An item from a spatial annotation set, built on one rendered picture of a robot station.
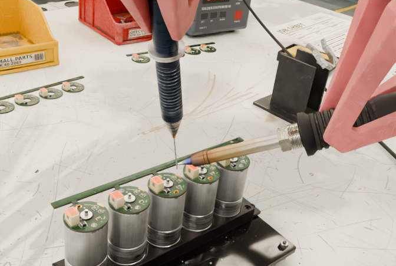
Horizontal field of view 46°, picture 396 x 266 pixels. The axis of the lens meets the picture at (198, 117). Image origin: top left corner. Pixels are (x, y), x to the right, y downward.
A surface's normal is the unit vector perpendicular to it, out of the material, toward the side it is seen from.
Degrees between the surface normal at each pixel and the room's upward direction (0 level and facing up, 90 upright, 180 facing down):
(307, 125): 31
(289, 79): 90
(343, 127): 99
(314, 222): 0
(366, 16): 87
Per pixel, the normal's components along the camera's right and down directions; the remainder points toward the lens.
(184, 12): 0.91, 0.39
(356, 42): -0.07, 0.44
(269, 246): 0.11, -0.87
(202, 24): 0.59, 0.45
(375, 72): -0.30, 0.69
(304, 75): -0.69, 0.28
